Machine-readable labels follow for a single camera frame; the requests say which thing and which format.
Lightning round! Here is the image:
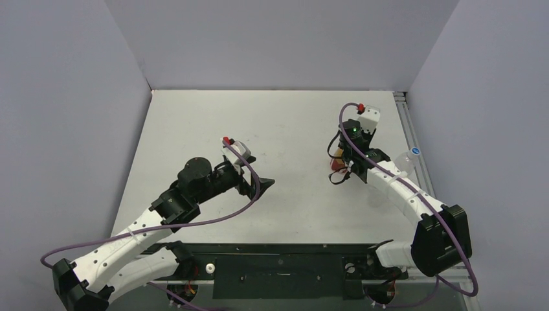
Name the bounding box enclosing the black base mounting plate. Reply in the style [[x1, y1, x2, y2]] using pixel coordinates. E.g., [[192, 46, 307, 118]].
[[161, 243, 409, 300]]

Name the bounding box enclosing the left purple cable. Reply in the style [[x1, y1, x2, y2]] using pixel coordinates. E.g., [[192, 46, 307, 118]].
[[40, 139, 262, 269]]

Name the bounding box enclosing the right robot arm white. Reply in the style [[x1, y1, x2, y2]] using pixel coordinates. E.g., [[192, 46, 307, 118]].
[[339, 119, 472, 277]]

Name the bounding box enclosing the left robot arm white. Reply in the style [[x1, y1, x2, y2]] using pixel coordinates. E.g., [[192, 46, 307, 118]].
[[52, 144, 275, 310]]

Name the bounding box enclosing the tea bottle red label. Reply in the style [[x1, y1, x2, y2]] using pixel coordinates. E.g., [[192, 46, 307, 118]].
[[330, 148, 346, 172]]

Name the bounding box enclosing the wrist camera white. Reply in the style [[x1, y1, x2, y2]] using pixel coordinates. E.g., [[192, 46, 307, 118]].
[[357, 103, 381, 135], [221, 137, 251, 169]]

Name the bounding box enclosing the black cable loop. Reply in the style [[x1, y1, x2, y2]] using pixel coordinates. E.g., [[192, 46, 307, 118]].
[[326, 128, 355, 186]]

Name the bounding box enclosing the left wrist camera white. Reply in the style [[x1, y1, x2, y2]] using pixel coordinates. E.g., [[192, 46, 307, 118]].
[[221, 137, 251, 169]]

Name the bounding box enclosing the clear plastic bottle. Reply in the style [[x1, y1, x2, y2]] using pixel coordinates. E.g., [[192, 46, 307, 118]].
[[393, 150, 419, 175]]

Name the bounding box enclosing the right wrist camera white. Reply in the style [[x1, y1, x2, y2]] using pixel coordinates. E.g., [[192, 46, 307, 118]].
[[357, 103, 381, 135]]

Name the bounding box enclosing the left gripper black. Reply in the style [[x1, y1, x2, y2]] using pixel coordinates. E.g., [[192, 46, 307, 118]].
[[195, 155, 274, 205]]

